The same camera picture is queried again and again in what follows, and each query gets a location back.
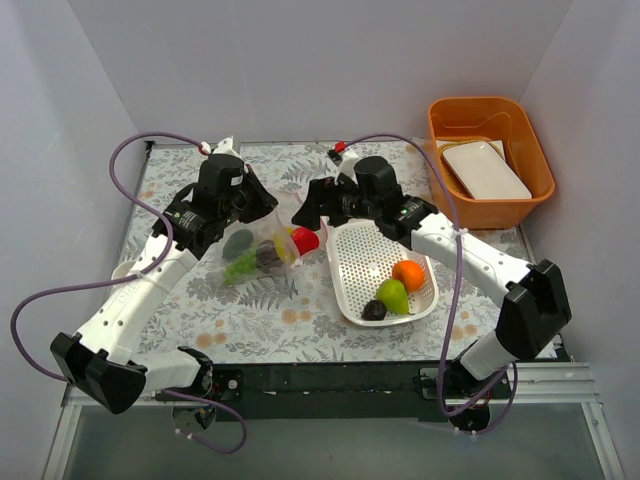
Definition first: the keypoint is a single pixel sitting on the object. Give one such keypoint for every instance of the white paper cup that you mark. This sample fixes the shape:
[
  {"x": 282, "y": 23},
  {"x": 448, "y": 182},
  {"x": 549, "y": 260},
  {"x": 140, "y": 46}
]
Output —
[{"x": 122, "y": 270}]

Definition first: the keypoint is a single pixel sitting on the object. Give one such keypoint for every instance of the clear zip top bag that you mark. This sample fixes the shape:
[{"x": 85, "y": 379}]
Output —
[{"x": 265, "y": 229}]

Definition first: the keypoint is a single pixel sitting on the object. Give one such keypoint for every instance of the floral patterned table mat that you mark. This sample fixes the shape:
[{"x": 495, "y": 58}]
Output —
[{"x": 296, "y": 317}]

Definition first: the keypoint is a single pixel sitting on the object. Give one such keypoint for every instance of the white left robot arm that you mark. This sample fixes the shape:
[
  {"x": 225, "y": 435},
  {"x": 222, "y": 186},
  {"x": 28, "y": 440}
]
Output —
[{"x": 100, "y": 359}]

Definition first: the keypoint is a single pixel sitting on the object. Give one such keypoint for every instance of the orange fruit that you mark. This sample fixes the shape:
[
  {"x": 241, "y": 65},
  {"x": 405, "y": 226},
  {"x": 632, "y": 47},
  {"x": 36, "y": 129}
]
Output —
[{"x": 410, "y": 274}]

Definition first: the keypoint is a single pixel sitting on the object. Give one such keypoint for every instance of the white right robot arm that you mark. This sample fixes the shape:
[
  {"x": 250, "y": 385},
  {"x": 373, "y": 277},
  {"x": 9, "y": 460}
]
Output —
[{"x": 532, "y": 298}]

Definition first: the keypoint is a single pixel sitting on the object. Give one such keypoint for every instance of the dark green avocado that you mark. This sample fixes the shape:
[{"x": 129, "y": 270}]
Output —
[{"x": 237, "y": 244}]

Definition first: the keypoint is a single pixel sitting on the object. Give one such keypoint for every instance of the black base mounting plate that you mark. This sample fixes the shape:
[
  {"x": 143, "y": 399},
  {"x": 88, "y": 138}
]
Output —
[{"x": 341, "y": 405}]

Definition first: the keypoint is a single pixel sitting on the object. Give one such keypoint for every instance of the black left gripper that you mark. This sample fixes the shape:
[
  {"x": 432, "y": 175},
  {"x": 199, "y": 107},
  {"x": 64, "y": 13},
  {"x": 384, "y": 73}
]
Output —
[{"x": 252, "y": 195}]

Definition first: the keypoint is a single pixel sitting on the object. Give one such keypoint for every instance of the white rectangular plate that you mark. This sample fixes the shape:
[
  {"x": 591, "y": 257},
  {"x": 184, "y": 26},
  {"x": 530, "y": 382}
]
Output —
[{"x": 480, "y": 166}]

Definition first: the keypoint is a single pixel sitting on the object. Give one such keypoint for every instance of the white perforated plastic basket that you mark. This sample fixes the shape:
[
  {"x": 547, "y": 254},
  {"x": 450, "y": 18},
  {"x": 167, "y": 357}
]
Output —
[{"x": 378, "y": 282}]

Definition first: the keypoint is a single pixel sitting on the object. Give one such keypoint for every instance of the yellow banana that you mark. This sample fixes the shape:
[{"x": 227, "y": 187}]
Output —
[{"x": 284, "y": 245}]

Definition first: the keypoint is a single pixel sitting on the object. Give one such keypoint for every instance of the green grape bunch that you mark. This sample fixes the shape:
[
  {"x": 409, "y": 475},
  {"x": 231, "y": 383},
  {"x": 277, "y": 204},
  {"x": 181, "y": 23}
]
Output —
[{"x": 240, "y": 267}]

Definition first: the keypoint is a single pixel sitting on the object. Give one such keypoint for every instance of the dark purple plum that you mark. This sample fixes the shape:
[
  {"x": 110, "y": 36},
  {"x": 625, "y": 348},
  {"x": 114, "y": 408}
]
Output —
[{"x": 374, "y": 310}]

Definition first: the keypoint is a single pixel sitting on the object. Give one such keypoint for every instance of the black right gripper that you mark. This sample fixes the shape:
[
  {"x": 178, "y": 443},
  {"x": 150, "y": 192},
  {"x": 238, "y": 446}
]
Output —
[{"x": 326, "y": 201}]

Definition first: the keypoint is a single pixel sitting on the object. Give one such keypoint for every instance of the red tomato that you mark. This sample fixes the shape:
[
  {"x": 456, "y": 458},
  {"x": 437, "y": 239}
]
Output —
[{"x": 305, "y": 240}]

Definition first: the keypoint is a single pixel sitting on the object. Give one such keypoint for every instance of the green pear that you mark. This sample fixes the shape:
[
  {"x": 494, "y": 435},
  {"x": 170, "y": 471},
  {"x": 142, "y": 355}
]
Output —
[{"x": 393, "y": 294}]

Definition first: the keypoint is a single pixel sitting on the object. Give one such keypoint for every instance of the dark red apple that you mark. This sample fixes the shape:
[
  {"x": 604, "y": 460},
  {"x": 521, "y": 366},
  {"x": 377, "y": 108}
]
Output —
[{"x": 267, "y": 258}]

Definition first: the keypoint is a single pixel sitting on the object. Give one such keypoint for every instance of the orange plastic tub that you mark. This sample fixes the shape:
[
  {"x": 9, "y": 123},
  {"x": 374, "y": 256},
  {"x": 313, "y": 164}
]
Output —
[{"x": 461, "y": 119}]

